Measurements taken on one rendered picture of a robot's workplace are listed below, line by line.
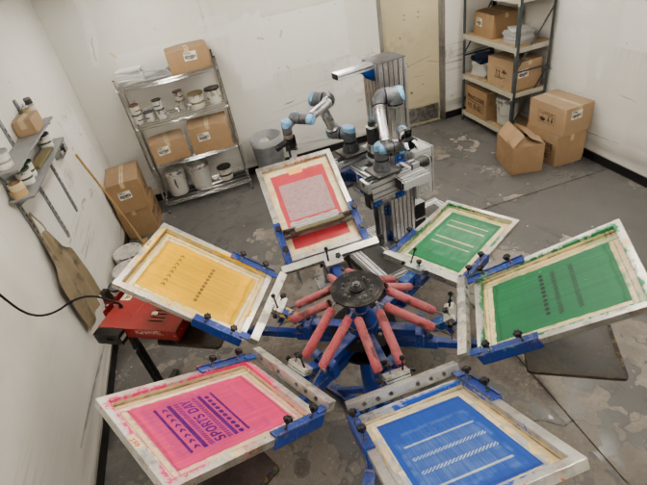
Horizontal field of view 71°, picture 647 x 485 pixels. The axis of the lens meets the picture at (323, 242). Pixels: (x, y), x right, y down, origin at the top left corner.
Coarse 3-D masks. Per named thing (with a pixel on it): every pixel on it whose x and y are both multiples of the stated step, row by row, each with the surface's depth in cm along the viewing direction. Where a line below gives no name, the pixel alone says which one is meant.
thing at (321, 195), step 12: (312, 168) 339; (300, 180) 335; (312, 180) 335; (324, 180) 335; (312, 192) 331; (324, 192) 331; (312, 204) 327; (324, 204) 327; (336, 204) 327; (324, 228) 320; (336, 228) 320; (348, 228) 320
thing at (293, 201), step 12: (276, 180) 335; (288, 180) 335; (276, 192) 330; (288, 192) 330; (300, 192) 331; (288, 204) 327; (300, 204) 327; (288, 216) 323; (300, 216) 323; (312, 216) 323; (300, 240) 316; (312, 240) 316
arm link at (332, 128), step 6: (312, 96) 360; (318, 96) 358; (312, 102) 362; (318, 102) 359; (324, 114) 374; (330, 114) 380; (324, 120) 381; (330, 120) 382; (330, 126) 387; (336, 126) 390; (330, 132) 391; (336, 132) 392; (330, 138) 400; (336, 138) 396
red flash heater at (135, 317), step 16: (112, 304) 306; (128, 304) 303; (144, 304) 300; (112, 320) 292; (128, 320) 290; (144, 320) 287; (160, 320) 285; (176, 320) 282; (128, 336) 290; (144, 336) 285; (160, 336) 282; (176, 336) 277
